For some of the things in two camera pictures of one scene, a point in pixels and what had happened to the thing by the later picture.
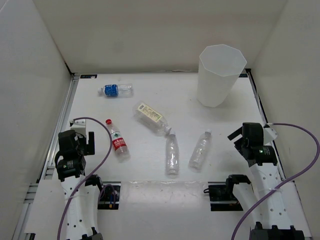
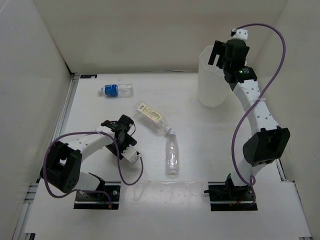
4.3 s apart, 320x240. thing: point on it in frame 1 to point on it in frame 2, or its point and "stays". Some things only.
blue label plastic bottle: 123,90 stays
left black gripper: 89,149 to 130,140
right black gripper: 235,134 to 219,49
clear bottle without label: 172,154 stays
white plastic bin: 219,66 stays
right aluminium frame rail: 298,197 stays
